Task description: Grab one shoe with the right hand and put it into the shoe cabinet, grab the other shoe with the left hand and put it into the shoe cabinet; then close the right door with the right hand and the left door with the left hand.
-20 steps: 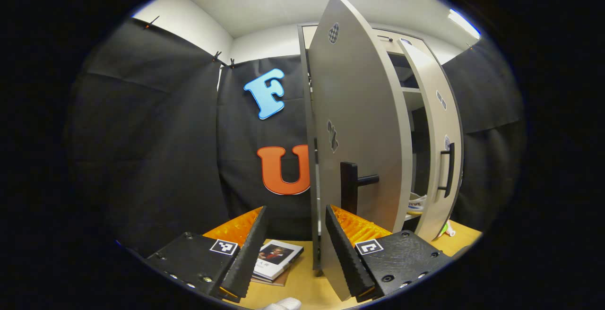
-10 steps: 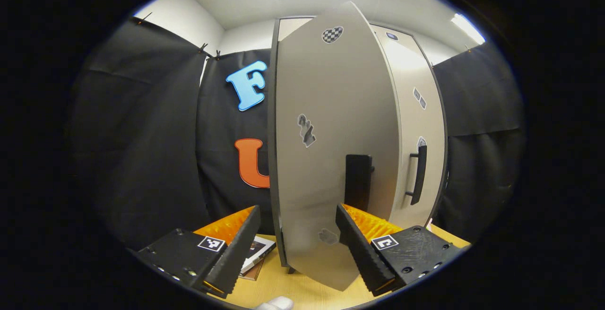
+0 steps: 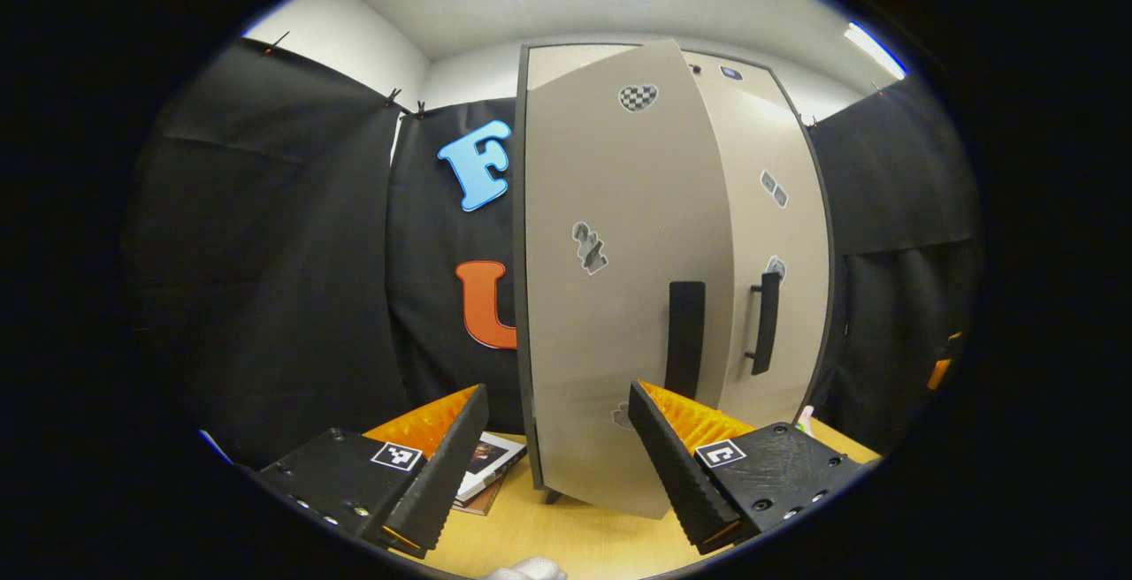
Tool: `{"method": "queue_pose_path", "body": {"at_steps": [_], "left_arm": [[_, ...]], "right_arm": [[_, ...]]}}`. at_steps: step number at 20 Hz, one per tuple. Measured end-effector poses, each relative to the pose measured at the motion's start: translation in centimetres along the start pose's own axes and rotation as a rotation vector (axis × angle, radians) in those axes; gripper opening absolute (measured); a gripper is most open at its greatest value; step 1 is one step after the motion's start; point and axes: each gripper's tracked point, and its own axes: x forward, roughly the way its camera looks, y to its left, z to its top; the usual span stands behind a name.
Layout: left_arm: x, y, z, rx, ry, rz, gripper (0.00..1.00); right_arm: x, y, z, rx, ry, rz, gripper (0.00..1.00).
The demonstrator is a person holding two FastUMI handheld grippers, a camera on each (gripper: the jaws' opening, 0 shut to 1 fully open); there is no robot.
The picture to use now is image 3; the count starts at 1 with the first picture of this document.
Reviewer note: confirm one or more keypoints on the grey shoe cabinet door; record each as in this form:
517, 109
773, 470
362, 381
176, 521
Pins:
619, 341
778, 164

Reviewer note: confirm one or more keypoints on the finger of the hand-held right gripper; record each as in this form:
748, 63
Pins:
939, 372

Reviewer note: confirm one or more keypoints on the black backdrop cloth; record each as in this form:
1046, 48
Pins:
265, 253

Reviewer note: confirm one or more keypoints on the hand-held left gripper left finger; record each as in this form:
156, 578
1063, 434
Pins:
442, 483

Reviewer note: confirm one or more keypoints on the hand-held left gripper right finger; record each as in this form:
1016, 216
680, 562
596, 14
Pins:
681, 474

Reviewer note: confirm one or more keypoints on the grey shoe cabinet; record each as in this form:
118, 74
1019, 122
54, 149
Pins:
523, 297

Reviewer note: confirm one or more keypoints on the ceiling light panel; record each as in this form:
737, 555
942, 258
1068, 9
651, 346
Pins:
874, 49

